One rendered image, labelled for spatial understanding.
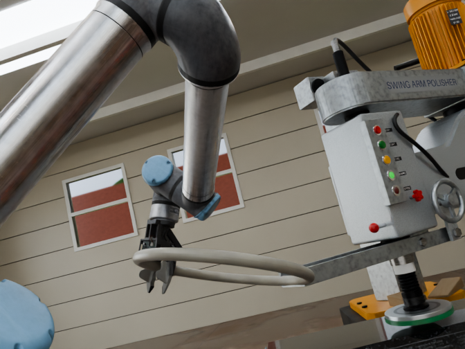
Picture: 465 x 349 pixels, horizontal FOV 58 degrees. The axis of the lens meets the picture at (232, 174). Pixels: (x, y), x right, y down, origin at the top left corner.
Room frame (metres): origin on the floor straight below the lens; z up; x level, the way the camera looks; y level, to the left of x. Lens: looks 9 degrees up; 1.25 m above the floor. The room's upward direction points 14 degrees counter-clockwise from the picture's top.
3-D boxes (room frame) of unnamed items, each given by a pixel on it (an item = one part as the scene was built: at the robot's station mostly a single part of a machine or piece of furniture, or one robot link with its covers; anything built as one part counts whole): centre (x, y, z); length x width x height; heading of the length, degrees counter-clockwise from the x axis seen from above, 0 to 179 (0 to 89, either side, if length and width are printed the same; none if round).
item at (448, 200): (1.43, -0.65, 1.22); 0.15 x 0.10 x 0.15; 119
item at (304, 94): (2.36, -0.57, 2.00); 0.20 x 0.18 x 0.15; 178
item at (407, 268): (1.48, -0.49, 1.04); 0.07 x 0.07 x 0.04
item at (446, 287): (2.17, -0.88, 0.80); 0.20 x 0.10 x 0.05; 132
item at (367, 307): (2.35, -0.72, 0.76); 0.49 x 0.49 x 0.05; 88
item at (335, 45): (1.48, -0.49, 1.81); 0.04 x 0.04 x 0.17
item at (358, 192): (1.52, -0.56, 1.35); 0.36 x 0.22 x 0.45; 119
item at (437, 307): (1.48, -0.49, 0.90); 0.21 x 0.21 x 0.01
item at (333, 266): (1.43, -0.39, 1.11); 0.69 x 0.19 x 0.05; 119
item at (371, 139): (1.35, -0.48, 1.40); 0.08 x 0.03 x 0.28; 119
